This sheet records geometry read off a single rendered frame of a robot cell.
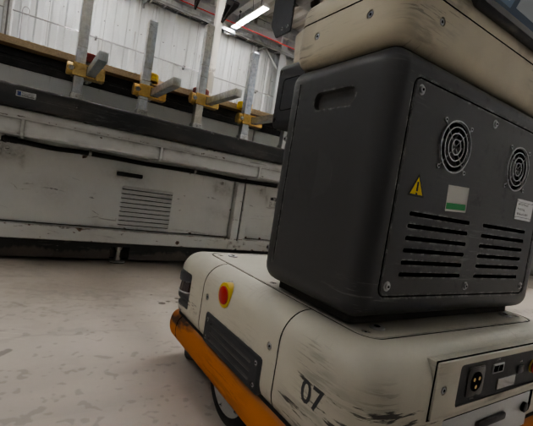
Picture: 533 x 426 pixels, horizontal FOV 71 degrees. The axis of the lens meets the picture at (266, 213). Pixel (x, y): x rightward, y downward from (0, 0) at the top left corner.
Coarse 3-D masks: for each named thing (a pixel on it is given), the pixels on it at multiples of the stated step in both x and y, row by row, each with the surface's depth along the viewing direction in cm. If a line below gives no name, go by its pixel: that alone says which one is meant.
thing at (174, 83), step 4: (168, 80) 139; (172, 80) 135; (176, 80) 135; (180, 80) 135; (164, 84) 143; (168, 84) 138; (172, 84) 135; (176, 84) 135; (180, 84) 136; (152, 88) 157; (156, 88) 152; (160, 88) 147; (164, 88) 142; (168, 88) 140; (172, 88) 139; (176, 88) 138; (152, 92) 156; (156, 92) 152; (160, 92) 149; (164, 92) 148; (156, 96) 159; (148, 100) 168
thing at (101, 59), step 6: (96, 54) 125; (102, 54) 121; (108, 54) 122; (96, 60) 123; (102, 60) 121; (90, 66) 138; (96, 66) 129; (102, 66) 128; (90, 72) 139; (96, 72) 137
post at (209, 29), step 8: (208, 24) 168; (208, 32) 169; (208, 40) 169; (208, 48) 170; (208, 56) 170; (200, 64) 171; (208, 64) 171; (200, 72) 170; (200, 80) 170; (200, 88) 170; (200, 112) 172; (192, 120) 172; (200, 120) 172
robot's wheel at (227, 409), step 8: (216, 392) 75; (216, 400) 75; (224, 400) 72; (216, 408) 75; (224, 408) 72; (232, 408) 69; (224, 416) 71; (232, 416) 69; (232, 424) 69; (240, 424) 66
